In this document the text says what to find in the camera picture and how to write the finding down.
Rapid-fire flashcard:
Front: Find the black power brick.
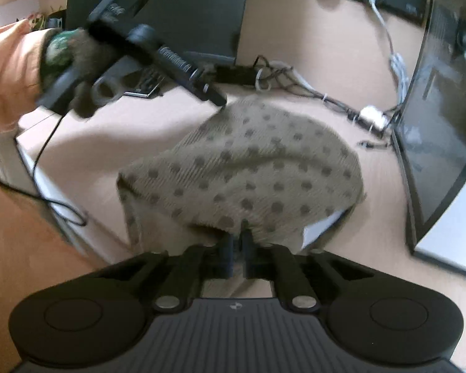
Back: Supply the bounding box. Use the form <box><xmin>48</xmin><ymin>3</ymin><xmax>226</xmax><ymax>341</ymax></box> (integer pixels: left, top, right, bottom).
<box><xmin>215</xmin><ymin>65</ymin><xmax>258</xmax><ymax>87</ymax></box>

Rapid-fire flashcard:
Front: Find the thin black cable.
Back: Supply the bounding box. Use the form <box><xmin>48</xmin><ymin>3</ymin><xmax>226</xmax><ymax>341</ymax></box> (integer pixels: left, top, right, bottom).
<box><xmin>0</xmin><ymin>114</ymin><xmax>88</xmax><ymax>228</ymax></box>

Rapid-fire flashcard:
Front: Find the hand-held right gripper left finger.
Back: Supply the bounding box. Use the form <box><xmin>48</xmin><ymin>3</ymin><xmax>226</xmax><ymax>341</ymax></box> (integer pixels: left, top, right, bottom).
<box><xmin>101</xmin><ymin>233</ymin><xmax>235</xmax><ymax>313</ymax></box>

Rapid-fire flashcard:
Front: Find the black cable bundle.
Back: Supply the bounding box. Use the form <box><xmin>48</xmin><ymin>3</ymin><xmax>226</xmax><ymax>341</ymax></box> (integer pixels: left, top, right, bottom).
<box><xmin>252</xmin><ymin>56</ymin><xmax>363</xmax><ymax>123</ymax></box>

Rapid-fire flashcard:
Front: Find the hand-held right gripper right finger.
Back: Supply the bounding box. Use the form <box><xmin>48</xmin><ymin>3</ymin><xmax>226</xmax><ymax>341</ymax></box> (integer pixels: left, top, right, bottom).
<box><xmin>241</xmin><ymin>228</ymin><xmax>370</xmax><ymax>313</ymax></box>

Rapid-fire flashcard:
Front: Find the curved black monitor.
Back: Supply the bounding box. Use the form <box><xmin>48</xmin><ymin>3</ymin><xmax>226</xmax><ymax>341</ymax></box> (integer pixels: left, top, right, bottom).
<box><xmin>390</xmin><ymin>0</ymin><xmax>466</xmax><ymax>280</ymax></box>

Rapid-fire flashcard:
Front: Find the flat black monitor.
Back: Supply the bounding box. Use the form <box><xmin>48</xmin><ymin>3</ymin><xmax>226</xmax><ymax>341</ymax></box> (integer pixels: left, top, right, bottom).
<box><xmin>66</xmin><ymin>0</ymin><xmax>253</xmax><ymax>99</ymax></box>

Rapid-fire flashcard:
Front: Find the silver adapter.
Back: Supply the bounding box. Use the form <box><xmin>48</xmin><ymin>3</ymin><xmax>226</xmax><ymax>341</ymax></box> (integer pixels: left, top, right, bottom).
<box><xmin>357</xmin><ymin>105</ymin><xmax>390</xmax><ymax>135</ymax></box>

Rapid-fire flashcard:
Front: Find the beige dotted knit garment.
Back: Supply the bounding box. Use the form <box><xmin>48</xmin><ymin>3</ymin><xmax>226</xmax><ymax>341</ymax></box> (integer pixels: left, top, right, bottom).
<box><xmin>116</xmin><ymin>99</ymin><xmax>368</xmax><ymax>299</ymax></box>

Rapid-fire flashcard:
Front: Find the white paper sheet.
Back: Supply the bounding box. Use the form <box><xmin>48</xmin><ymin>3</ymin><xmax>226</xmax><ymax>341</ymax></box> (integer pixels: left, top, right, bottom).
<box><xmin>301</xmin><ymin>209</ymin><xmax>349</xmax><ymax>251</ymax></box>

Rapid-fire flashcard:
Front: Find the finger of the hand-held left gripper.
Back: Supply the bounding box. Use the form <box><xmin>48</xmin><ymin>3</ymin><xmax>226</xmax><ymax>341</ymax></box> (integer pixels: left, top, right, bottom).
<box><xmin>152</xmin><ymin>44</ymin><xmax>228</xmax><ymax>108</ymax></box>

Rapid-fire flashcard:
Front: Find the person's left hand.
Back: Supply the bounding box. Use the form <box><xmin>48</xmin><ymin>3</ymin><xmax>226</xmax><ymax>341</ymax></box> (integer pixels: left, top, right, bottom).
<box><xmin>41</xmin><ymin>27</ymin><xmax>117</xmax><ymax>120</ymax></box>

